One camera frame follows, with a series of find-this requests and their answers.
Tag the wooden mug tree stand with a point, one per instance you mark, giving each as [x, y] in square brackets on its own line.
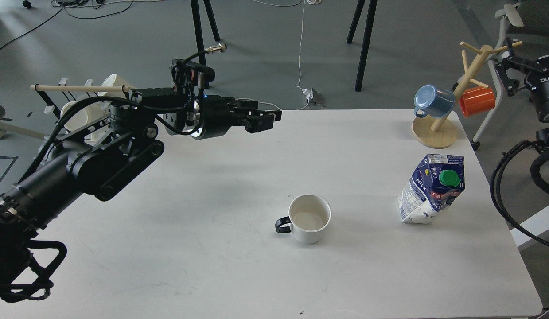
[440, 133]

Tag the white mug with lettering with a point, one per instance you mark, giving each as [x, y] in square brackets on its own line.
[86, 116]

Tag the black wire mug rack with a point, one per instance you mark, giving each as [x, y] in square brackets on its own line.
[79, 99]

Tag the white power adapter on floor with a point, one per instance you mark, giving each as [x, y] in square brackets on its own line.
[312, 97]

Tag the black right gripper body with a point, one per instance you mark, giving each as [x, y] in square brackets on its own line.
[537, 83]

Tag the orange hanging mug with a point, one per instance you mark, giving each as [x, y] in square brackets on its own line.
[477, 100]

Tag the black table legs right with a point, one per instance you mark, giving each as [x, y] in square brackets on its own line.
[367, 34]

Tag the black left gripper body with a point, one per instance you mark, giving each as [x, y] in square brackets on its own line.
[198, 115]

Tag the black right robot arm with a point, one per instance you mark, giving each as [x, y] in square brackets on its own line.
[541, 145]

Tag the blue and white milk carton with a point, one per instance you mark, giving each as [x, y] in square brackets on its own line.
[433, 186]

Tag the white mug with black handle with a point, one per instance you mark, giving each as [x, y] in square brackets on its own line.
[308, 217]

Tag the blue hanging mug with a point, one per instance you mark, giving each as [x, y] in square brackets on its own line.
[434, 102]

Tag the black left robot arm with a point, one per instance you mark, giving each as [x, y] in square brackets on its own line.
[98, 147]

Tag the white mug on rack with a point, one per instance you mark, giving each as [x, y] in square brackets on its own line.
[117, 81]

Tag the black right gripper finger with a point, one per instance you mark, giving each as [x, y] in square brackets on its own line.
[512, 86]
[509, 59]

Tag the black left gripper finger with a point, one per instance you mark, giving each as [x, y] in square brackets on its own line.
[257, 123]
[243, 108]

